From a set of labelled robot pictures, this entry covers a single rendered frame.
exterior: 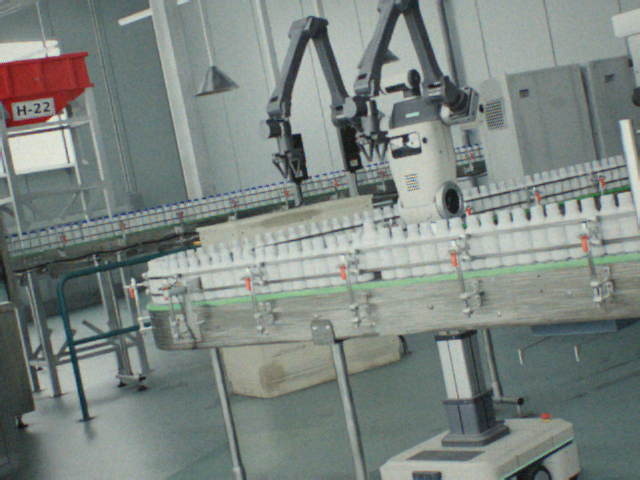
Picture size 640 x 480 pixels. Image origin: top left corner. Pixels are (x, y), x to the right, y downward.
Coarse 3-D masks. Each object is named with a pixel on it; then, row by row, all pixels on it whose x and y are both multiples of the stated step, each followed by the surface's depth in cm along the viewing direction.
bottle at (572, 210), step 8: (576, 200) 352; (568, 208) 352; (576, 208) 352; (568, 216) 351; (576, 216) 350; (576, 224) 350; (568, 232) 352; (576, 232) 351; (568, 240) 353; (576, 240) 351; (568, 248) 354; (576, 248) 351; (576, 256) 352; (584, 256) 351
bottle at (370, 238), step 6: (366, 222) 402; (372, 222) 403; (366, 228) 402; (372, 228) 402; (366, 234) 402; (372, 234) 401; (378, 234) 402; (366, 240) 401; (372, 240) 401; (378, 240) 401; (366, 246) 402; (372, 246) 401; (366, 252) 402; (372, 252) 401; (366, 258) 403; (372, 258) 402; (378, 258) 402; (366, 264) 404; (372, 264) 402; (378, 264) 402
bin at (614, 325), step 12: (552, 324) 390; (564, 324) 387; (576, 324) 384; (588, 324) 381; (600, 324) 379; (612, 324) 376; (624, 324) 379; (540, 336) 394; (552, 336) 394; (600, 336) 378; (576, 348) 366
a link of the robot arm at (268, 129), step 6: (282, 108) 439; (288, 108) 439; (288, 114) 440; (264, 120) 435; (270, 120) 436; (276, 120) 438; (264, 126) 435; (270, 126) 434; (276, 126) 437; (258, 132) 437; (264, 132) 435; (270, 132) 434; (276, 132) 436; (264, 138) 436; (270, 138) 436
